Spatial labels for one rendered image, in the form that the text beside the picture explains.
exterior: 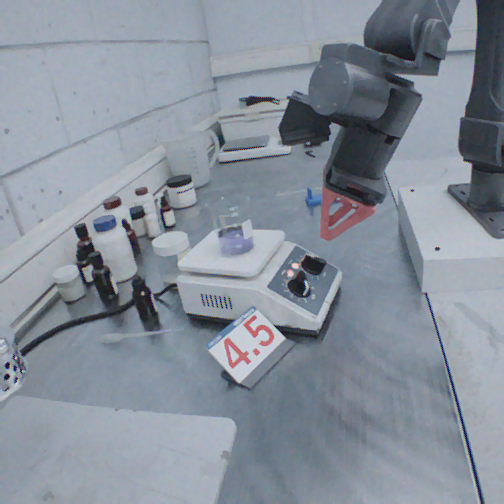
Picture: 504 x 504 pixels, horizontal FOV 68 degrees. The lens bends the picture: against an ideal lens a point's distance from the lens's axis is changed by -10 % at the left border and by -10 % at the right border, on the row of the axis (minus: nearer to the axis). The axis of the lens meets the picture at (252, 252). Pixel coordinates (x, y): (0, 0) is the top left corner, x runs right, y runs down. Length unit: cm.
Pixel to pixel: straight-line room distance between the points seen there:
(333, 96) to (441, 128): 171
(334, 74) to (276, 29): 162
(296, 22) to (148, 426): 181
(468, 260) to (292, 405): 31
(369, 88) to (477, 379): 32
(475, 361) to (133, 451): 38
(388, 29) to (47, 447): 56
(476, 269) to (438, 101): 153
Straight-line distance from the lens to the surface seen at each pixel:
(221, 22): 207
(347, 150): 45
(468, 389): 47
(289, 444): 41
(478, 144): 65
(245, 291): 52
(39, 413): 53
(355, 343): 51
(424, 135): 208
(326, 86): 41
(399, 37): 46
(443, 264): 58
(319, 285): 55
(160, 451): 42
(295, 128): 47
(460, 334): 53
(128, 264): 75
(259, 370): 48
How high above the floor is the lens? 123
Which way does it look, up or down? 26 degrees down
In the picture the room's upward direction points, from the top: 10 degrees counter-clockwise
